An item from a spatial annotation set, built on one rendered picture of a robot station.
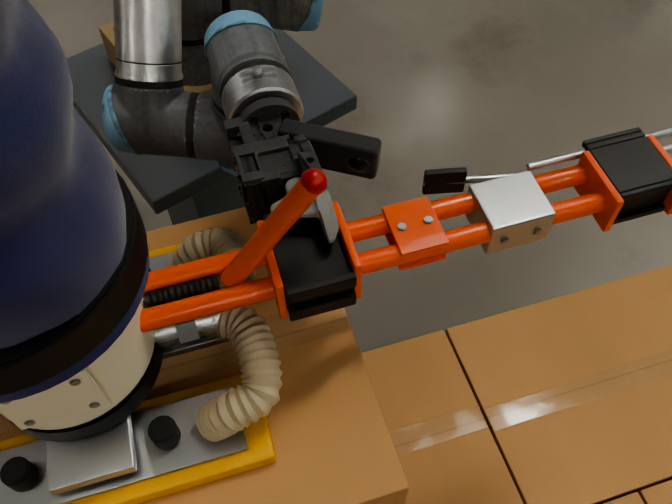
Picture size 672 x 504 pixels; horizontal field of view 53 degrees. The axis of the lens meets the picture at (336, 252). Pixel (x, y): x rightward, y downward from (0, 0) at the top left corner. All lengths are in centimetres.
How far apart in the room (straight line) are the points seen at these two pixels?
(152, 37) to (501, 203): 49
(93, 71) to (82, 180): 117
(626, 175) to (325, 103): 86
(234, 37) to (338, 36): 207
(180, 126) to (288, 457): 45
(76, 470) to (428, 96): 217
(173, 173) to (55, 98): 95
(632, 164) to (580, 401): 70
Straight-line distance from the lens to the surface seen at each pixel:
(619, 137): 79
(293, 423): 73
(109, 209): 51
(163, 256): 83
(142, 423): 73
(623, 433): 139
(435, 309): 204
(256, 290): 64
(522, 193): 72
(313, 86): 152
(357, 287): 66
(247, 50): 82
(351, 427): 72
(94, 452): 71
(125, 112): 94
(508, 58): 288
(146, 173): 139
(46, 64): 44
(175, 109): 93
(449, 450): 129
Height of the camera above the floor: 175
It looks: 55 degrees down
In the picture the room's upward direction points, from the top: straight up
